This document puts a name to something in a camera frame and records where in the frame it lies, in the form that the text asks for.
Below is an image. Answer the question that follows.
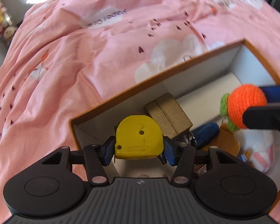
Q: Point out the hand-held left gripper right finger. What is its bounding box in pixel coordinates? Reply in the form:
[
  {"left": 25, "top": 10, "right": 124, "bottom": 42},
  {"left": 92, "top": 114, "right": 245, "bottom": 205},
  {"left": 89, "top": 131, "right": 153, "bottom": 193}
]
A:
[{"left": 162, "top": 136, "right": 238, "bottom": 185}]

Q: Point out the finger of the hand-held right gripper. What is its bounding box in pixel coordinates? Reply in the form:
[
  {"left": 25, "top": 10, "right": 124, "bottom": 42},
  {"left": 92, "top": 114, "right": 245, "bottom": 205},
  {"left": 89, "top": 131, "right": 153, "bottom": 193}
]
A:
[
  {"left": 259, "top": 80, "right": 280, "bottom": 103},
  {"left": 242, "top": 103, "right": 280, "bottom": 131}
]

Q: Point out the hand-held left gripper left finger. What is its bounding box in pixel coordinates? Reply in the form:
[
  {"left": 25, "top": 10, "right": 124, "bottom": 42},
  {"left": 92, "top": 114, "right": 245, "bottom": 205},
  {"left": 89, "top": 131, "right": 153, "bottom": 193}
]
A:
[{"left": 41, "top": 135, "right": 116, "bottom": 185}]

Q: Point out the orange crochet fruit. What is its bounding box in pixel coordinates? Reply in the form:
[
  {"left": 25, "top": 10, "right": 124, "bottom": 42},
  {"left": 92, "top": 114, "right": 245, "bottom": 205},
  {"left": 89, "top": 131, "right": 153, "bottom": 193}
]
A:
[{"left": 220, "top": 83, "right": 267, "bottom": 131}]

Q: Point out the panda plush toy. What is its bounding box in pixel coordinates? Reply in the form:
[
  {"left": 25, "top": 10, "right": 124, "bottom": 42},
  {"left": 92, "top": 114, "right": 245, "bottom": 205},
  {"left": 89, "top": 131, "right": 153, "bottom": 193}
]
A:
[{"left": 238, "top": 127, "right": 274, "bottom": 173}]

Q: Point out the yellow tape measure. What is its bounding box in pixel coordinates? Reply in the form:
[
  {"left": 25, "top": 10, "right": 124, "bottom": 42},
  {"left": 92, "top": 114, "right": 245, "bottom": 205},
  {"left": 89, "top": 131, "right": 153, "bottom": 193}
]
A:
[{"left": 114, "top": 115, "right": 167, "bottom": 165}]

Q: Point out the gold box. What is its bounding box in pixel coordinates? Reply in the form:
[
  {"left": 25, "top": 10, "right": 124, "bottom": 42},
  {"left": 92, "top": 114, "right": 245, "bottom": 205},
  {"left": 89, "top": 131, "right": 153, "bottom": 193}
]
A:
[{"left": 145, "top": 93, "right": 194, "bottom": 140}]

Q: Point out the brown plush toy blue outfit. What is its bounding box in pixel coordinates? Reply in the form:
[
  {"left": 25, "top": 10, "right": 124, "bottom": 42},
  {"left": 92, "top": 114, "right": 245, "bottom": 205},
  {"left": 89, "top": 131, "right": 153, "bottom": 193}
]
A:
[{"left": 192, "top": 121, "right": 250, "bottom": 164}]

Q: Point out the orange cardboard box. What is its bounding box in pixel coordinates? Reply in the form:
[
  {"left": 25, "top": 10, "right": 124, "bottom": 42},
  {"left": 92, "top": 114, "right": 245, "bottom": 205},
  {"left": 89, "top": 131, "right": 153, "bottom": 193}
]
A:
[{"left": 70, "top": 38, "right": 280, "bottom": 215}]

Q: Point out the pink printed blanket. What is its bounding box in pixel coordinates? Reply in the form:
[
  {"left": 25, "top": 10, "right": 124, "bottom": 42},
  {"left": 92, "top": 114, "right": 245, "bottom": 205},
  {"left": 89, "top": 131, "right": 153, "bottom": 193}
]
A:
[{"left": 0, "top": 0, "right": 280, "bottom": 224}]

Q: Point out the colourful sweets jar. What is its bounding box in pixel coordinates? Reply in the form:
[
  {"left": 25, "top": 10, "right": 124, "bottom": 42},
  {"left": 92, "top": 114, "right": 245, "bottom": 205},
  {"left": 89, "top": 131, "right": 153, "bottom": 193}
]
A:
[{"left": 0, "top": 0, "right": 19, "bottom": 48}]

